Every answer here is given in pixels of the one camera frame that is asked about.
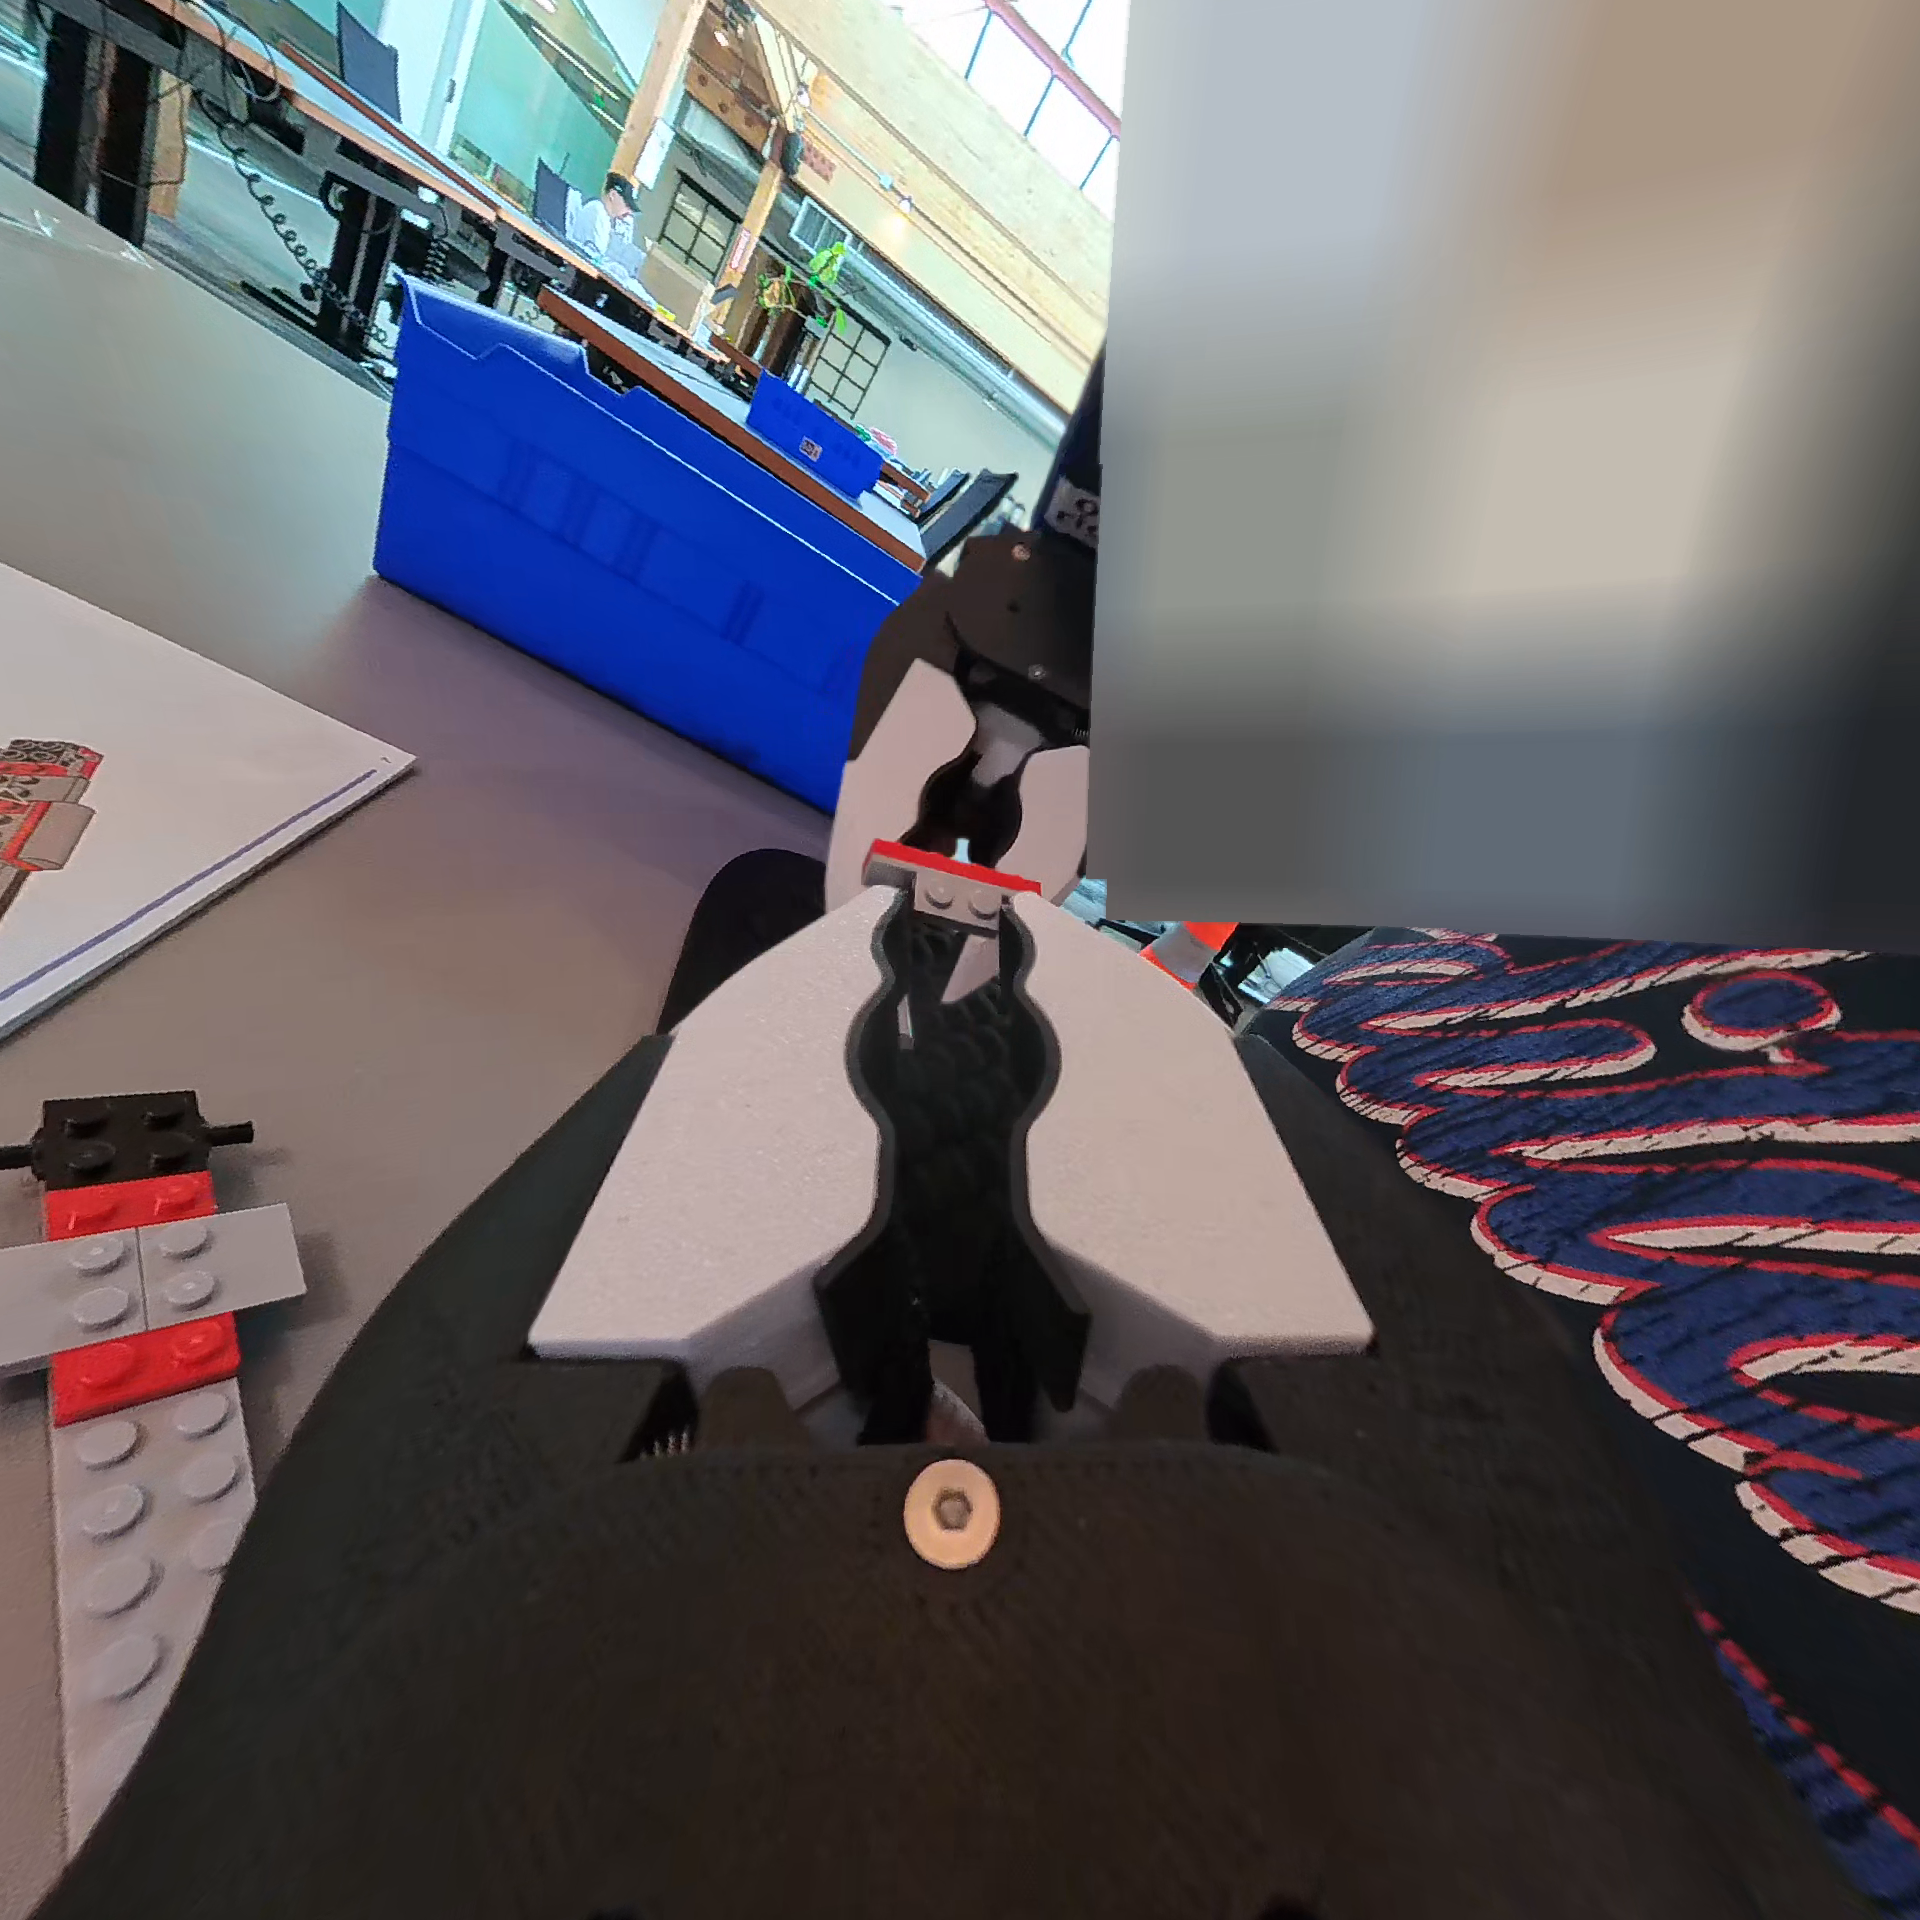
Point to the black textured mat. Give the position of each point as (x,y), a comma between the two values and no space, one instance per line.
(733,938)

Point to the potted plant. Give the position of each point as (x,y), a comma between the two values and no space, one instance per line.
(808,284)

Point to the blue plastic bin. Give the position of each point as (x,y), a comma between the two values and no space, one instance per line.
(599,571)

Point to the open instruction booklet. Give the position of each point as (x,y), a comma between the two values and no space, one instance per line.
(195,781)

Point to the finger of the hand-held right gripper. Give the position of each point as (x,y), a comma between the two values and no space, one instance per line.
(885,764)
(1059,820)

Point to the orange cloth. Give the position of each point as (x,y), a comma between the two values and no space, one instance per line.
(1194,957)

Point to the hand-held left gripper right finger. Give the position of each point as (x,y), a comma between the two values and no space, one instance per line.
(1184,1172)

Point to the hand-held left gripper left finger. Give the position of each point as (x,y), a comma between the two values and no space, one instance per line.
(721,1172)

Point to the wooden top office desk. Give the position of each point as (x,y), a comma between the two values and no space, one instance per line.
(705,390)
(376,135)

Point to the small red grey lego assembly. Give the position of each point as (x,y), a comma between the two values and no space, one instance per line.
(956,902)

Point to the long grey lego chassis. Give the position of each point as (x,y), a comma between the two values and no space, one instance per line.
(149,1501)

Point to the person's printed black shirt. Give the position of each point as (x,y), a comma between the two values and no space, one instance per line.
(1651,1202)

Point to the small blue bin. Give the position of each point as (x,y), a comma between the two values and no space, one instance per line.
(818,435)

